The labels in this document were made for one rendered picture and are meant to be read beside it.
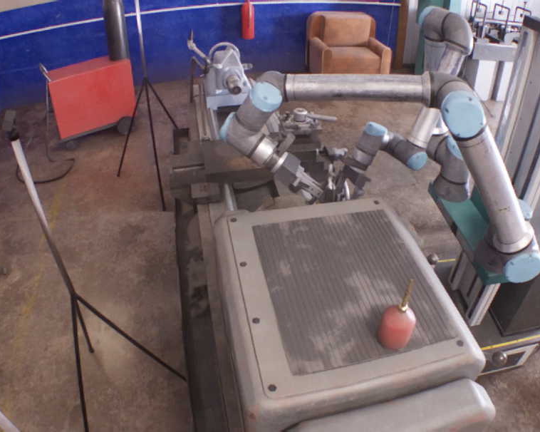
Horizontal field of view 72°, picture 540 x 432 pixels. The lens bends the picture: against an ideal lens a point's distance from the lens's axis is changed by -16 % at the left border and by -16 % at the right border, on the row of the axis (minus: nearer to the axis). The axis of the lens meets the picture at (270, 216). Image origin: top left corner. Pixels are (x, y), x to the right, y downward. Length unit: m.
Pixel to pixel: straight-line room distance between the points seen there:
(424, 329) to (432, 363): 0.08
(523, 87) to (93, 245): 2.84
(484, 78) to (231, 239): 5.30
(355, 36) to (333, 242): 4.94
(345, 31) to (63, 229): 4.12
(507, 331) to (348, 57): 4.02
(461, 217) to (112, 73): 3.49
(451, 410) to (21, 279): 2.88
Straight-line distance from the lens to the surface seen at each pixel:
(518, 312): 2.23
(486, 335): 2.32
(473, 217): 2.02
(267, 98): 1.21
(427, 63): 1.91
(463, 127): 1.20
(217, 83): 2.69
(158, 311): 2.67
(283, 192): 2.04
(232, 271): 0.95
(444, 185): 2.05
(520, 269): 1.54
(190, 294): 2.17
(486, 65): 5.99
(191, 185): 2.04
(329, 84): 1.31
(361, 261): 0.98
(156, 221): 3.30
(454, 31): 1.75
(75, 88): 4.40
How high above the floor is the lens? 2.01
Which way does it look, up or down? 38 degrees down
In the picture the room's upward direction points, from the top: straight up
